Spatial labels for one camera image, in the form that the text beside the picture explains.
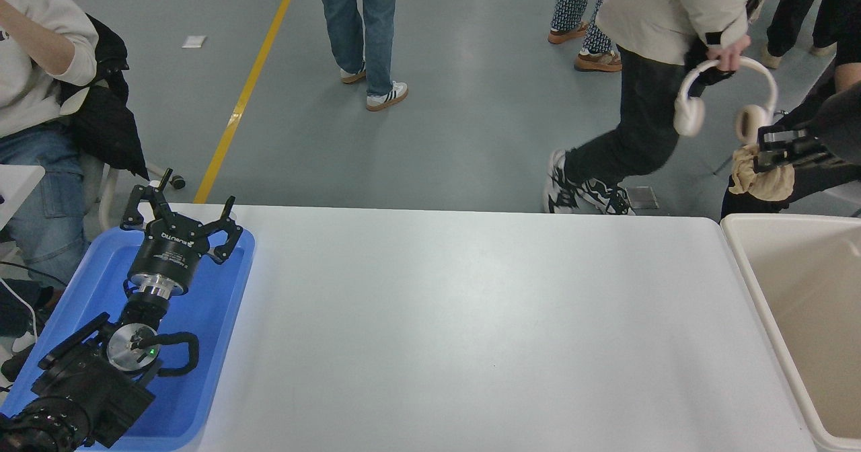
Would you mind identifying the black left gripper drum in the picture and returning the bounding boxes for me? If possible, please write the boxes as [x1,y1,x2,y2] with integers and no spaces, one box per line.
[126,214,211,290]

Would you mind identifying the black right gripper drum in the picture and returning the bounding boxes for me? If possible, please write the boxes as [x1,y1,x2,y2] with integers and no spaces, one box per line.
[800,99,861,170]

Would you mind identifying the tan paper ball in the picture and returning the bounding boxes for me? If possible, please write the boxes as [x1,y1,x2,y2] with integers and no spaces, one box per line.
[728,144,796,202]

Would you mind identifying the white headphones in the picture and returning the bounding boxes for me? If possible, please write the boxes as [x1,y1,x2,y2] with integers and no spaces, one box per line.
[673,56,780,145]

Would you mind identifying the walking person's hand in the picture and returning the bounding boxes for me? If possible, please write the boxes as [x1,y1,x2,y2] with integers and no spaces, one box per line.
[706,35,752,73]

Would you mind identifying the white chair with casters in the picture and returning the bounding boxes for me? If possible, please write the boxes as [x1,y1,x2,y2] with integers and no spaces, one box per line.
[81,155,186,232]

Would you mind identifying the blue plastic tray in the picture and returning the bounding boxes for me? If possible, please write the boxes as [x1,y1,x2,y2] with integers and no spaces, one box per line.
[0,227,256,451]

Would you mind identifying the black jacket on chair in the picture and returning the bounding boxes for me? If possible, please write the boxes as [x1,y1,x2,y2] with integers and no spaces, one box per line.
[57,13,150,180]

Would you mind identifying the small white side table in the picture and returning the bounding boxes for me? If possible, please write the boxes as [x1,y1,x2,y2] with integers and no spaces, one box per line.
[0,165,46,231]

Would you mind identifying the person in black trousers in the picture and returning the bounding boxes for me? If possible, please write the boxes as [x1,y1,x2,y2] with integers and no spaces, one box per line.
[760,0,838,70]

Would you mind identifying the large pale bin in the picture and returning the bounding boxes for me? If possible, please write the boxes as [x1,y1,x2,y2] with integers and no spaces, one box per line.
[720,213,861,452]

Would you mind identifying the walking person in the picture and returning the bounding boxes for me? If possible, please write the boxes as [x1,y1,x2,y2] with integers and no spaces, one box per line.
[543,0,781,216]

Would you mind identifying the seated person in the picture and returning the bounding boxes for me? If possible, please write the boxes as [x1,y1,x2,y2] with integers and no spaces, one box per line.
[0,0,100,286]

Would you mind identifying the metal floor plate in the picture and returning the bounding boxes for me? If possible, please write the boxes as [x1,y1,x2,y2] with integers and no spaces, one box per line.
[626,186,660,210]

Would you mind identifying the person in blue jeans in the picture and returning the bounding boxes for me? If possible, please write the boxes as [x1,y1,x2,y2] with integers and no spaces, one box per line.
[316,0,409,112]

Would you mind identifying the black cable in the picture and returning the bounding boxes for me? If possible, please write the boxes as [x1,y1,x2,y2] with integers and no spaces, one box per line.
[0,260,68,289]

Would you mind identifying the white cable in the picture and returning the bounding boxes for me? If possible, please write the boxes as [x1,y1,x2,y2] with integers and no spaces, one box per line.
[0,277,38,345]

